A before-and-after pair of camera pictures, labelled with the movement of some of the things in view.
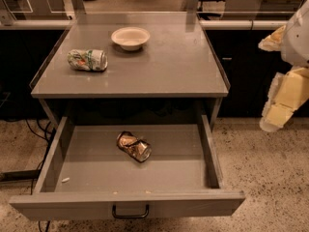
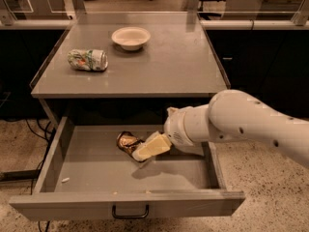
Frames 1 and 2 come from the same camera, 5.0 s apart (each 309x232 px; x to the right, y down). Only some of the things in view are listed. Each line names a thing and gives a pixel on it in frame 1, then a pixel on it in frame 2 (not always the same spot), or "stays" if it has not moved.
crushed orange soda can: (138, 148) stays
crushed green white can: (88, 60) stays
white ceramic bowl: (130, 39) stays
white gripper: (296, 43) → (175, 129)
